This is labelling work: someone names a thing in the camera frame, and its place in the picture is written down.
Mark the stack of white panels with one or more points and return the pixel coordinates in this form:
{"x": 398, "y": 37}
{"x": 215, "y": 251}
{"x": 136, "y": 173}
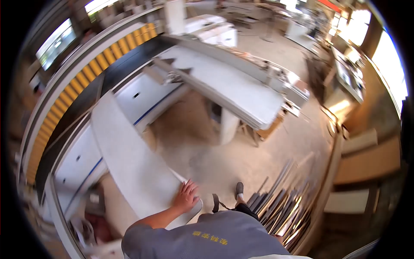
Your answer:
{"x": 226, "y": 87}

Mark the person's body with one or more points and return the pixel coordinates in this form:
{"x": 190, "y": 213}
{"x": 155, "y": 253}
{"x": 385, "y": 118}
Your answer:
{"x": 207, "y": 239}

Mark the white cabinet machine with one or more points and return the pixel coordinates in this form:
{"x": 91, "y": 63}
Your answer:
{"x": 212, "y": 30}

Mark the pile of metal strips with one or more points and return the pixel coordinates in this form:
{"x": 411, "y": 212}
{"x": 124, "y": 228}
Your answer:
{"x": 284, "y": 207}

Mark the person's left hand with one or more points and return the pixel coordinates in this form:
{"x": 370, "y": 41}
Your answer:
{"x": 185, "y": 200}

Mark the person's left fingers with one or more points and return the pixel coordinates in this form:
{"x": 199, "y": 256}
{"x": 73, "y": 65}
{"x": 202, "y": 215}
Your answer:
{"x": 189, "y": 188}

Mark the stack of brown boards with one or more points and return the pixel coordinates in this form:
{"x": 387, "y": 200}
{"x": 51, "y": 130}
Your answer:
{"x": 365, "y": 168}

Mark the white machine with yellow guard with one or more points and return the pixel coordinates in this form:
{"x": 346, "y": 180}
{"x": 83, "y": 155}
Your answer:
{"x": 81, "y": 106}

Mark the person's legs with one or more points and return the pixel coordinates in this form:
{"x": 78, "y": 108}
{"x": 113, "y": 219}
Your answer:
{"x": 239, "y": 191}

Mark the bright window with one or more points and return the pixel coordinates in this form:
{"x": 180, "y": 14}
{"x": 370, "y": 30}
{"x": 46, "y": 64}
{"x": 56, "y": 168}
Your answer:
{"x": 55, "y": 42}
{"x": 389, "y": 68}

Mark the long white board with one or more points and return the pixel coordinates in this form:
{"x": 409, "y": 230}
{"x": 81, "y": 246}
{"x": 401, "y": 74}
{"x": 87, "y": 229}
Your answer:
{"x": 129, "y": 155}

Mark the person's left thumb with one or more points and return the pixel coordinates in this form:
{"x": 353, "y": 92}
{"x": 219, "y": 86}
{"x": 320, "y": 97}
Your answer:
{"x": 197, "y": 199}

